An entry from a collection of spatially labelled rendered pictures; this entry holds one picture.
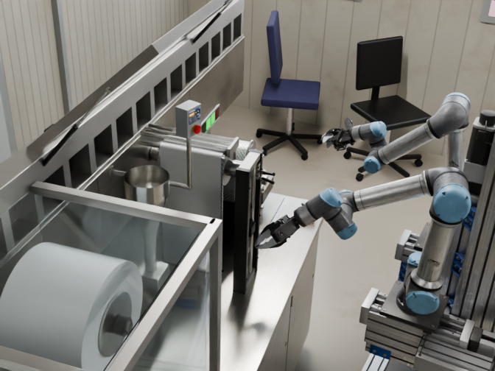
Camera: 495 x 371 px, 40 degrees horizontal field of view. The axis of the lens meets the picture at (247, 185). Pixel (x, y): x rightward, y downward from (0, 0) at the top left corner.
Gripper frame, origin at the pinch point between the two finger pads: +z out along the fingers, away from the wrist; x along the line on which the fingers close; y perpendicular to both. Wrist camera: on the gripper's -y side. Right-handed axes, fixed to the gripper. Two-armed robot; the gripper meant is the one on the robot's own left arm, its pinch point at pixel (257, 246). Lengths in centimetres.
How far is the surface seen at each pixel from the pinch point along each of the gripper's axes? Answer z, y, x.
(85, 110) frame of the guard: -12, -68, 62
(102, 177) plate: 20, -30, 50
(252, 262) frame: 13.0, 15.7, -6.0
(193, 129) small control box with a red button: -19, -31, 45
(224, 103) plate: 13, 93, 60
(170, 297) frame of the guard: -20, -98, 10
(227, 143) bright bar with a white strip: -12.7, 1.8, 37.0
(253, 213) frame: -3.9, 4.9, 10.7
